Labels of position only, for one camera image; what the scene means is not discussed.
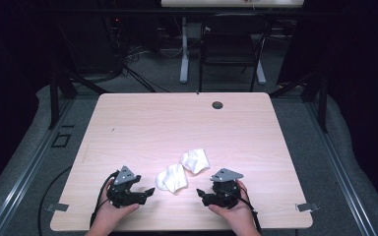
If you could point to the person's right hand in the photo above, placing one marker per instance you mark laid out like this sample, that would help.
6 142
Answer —
239 214

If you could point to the black chair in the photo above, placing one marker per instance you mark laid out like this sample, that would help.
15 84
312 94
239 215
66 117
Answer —
228 49

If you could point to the person's left hand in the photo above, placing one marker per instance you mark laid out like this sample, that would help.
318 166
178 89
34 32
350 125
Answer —
110 214

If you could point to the white desk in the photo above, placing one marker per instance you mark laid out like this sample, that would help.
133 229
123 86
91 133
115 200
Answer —
184 65

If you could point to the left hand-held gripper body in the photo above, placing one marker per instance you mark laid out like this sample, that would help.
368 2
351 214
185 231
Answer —
124 193

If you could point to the grey round table grommet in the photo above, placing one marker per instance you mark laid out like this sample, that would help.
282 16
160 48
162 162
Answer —
217 105

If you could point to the grey metal table clip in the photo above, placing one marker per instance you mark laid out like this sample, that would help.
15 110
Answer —
57 207
306 207

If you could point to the black metal stand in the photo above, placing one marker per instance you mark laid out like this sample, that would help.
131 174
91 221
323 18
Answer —
54 98
323 105

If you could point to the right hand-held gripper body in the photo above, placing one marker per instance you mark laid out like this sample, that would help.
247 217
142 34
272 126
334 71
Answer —
224 193

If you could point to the aluminium floor rail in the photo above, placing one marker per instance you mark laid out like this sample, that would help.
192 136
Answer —
339 170
23 177

